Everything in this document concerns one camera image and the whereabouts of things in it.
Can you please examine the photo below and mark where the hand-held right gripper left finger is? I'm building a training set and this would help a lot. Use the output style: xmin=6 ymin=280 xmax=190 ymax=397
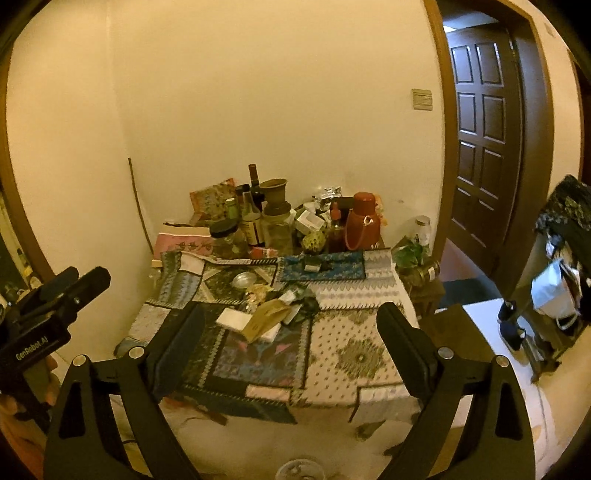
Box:
xmin=44 ymin=302 xmax=206 ymax=480

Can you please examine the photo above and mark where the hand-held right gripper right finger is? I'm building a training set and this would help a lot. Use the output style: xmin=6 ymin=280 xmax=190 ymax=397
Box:
xmin=376 ymin=302 xmax=539 ymax=480

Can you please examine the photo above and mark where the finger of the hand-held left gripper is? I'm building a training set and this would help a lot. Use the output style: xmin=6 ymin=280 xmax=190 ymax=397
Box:
xmin=39 ymin=267 xmax=79 ymax=302
xmin=54 ymin=266 xmax=112 ymax=320

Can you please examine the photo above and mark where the person's left hand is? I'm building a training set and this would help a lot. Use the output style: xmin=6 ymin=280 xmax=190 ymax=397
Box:
xmin=44 ymin=357 xmax=62 ymax=406

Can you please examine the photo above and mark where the patchwork tablecloth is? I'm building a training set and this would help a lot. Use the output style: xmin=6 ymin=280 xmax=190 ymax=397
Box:
xmin=115 ymin=247 xmax=423 ymax=425

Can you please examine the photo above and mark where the brown paper packet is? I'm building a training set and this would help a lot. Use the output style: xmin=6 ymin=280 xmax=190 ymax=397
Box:
xmin=242 ymin=298 xmax=290 ymax=343

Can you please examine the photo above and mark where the white low table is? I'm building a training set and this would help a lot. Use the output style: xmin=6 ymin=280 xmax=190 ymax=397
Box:
xmin=462 ymin=299 xmax=536 ymax=393

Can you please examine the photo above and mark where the yellow snack packet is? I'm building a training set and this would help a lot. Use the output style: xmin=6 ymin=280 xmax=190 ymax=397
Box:
xmin=245 ymin=284 xmax=276 ymax=308

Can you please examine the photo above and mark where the green plant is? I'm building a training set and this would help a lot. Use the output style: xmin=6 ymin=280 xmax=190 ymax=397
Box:
xmin=392 ymin=235 xmax=433 ymax=269

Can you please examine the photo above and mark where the thin wooden stick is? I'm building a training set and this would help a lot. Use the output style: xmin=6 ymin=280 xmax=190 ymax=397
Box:
xmin=128 ymin=158 xmax=154 ymax=255

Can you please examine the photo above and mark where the pink box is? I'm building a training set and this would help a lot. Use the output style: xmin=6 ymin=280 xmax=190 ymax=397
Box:
xmin=154 ymin=224 xmax=216 ymax=260

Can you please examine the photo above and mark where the dark blue object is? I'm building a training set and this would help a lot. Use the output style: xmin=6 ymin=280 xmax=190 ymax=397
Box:
xmin=498 ymin=300 xmax=527 ymax=350

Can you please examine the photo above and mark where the black-lidded glass jar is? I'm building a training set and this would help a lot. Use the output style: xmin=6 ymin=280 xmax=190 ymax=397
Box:
xmin=210 ymin=219 xmax=250 ymax=260

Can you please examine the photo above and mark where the black crumpled wrapper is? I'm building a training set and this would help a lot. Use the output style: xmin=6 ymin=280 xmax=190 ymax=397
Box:
xmin=277 ymin=284 xmax=319 ymax=326

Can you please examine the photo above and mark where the white-lidded glass jar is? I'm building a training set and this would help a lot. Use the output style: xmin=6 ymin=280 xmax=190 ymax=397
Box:
xmin=413 ymin=216 xmax=433 ymax=248

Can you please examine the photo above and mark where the red thermos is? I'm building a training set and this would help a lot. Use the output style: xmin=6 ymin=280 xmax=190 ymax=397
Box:
xmin=344 ymin=193 xmax=383 ymax=253

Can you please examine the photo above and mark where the metal rack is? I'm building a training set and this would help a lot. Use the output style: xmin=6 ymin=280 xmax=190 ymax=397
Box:
xmin=499 ymin=231 xmax=591 ymax=385

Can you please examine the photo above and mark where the red sauce bottle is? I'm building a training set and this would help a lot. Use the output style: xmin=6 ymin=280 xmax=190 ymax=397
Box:
xmin=328 ymin=200 xmax=347 ymax=254

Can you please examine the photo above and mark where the amber liquor bottle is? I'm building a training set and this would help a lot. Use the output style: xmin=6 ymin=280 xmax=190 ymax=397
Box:
xmin=240 ymin=191 xmax=265 ymax=248

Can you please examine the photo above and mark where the green custard apple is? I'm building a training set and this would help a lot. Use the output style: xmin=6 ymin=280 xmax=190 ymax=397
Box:
xmin=301 ymin=231 xmax=329 ymax=255

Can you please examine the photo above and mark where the large glass jar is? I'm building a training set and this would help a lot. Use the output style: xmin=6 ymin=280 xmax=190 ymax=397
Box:
xmin=261 ymin=208 xmax=296 ymax=257

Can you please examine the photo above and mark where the orange floral box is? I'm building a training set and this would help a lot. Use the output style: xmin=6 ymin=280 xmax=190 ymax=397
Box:
xmin=189 ymin=178 xmax=236 ymax=219

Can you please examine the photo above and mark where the small white box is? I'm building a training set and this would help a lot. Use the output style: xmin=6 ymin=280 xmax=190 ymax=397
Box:
xmin=295 ymin=210 xmax=327 ymax=236

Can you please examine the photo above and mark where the clear glass cup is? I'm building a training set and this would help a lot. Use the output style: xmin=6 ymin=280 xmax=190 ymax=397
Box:
xmin=276 ymin=459 xmax=327 ymax=480

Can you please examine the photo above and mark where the brown ceramic vase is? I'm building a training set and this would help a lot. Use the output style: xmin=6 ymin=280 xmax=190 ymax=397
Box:
xmin=259 ymin=179 xmax=293 ymax=217

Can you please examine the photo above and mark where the dark wine bottle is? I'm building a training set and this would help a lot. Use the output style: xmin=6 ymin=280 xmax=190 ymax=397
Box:
xmin=248 ymin=164 xmax=267 ymax=213

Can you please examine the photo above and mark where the dark patterned cloth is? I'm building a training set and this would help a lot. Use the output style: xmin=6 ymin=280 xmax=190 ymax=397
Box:
xmin=536 ymin=174 xmax=591 ymax=232

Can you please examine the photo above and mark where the dark wooden door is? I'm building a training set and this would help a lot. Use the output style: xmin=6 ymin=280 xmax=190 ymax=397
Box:
xmin=450 ymin=25 xmax=525 ymax=273

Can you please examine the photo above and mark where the wooden door frame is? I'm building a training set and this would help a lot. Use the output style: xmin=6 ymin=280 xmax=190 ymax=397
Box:
xmin=422 ymin=0 xmax=556 ymax=305
xmin=0 ymin=46 xmax=57 ymax=283

